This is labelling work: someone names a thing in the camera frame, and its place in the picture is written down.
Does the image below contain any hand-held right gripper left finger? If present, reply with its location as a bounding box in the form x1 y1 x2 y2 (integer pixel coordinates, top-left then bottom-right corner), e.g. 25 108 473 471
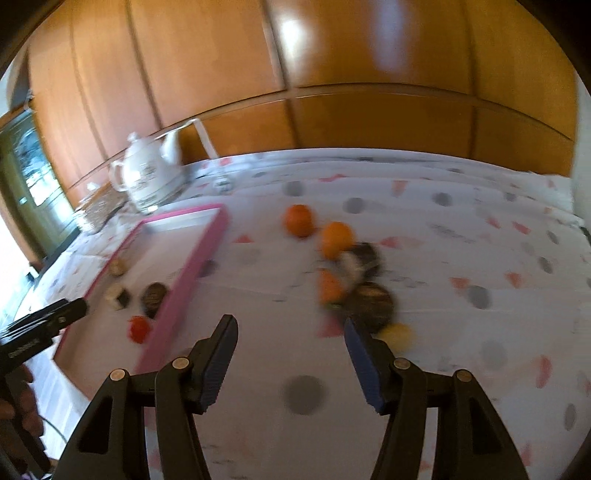
54 314 239 480

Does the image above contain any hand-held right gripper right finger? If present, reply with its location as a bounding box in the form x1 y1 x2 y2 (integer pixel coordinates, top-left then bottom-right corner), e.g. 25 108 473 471
344 318 529 480

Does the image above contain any small red fruit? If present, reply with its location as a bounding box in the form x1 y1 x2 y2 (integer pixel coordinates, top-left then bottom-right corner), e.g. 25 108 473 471
127 315 152 344

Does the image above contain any glittery silver tissue box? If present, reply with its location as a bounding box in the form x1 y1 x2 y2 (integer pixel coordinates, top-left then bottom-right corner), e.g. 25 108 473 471
74 182 127 234

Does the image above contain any pink-rimmed tray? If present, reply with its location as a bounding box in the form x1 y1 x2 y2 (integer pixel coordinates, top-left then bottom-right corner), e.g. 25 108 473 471
53 203 228 377

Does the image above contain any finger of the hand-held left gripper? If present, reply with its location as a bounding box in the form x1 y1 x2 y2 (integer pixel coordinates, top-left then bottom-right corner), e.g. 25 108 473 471
10 298 89 335

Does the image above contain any person's left hand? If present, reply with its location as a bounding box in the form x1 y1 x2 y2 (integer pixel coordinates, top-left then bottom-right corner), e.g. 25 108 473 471
16 368 45 438

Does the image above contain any orange mandarin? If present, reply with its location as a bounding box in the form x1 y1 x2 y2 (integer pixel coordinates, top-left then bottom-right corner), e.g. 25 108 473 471
283 204 317 238
320 222 356 260

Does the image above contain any halved dark fruit pale face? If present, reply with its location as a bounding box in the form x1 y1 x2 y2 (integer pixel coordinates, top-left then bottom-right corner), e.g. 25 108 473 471
104 285 132 309
339 242 382 282

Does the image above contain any white patterned tablecloth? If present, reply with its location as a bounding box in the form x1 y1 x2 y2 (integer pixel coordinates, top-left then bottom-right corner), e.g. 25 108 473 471
14 148 591 480

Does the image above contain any thin grey cable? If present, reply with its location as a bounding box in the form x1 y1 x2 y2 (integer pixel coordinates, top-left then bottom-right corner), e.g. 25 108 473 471
41 416 66 445

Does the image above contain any dark brown round fruit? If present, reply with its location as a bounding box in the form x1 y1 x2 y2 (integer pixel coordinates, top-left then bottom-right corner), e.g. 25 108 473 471
141 282 169 317
346 282 398 334

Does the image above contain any green glazed door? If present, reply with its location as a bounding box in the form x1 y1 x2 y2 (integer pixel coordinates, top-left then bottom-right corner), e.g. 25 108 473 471
0 108 77 259

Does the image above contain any small orange carrot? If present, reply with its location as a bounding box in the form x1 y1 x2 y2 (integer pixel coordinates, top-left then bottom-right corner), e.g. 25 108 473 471
318 269 347 309

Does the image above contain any white kettle power cord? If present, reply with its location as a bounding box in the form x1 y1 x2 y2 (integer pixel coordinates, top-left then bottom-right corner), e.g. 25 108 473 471
157 117 220 162

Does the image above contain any white ceramic electric kettle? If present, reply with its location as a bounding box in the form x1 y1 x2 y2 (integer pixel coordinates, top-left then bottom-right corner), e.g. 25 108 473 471
109 130 187 215

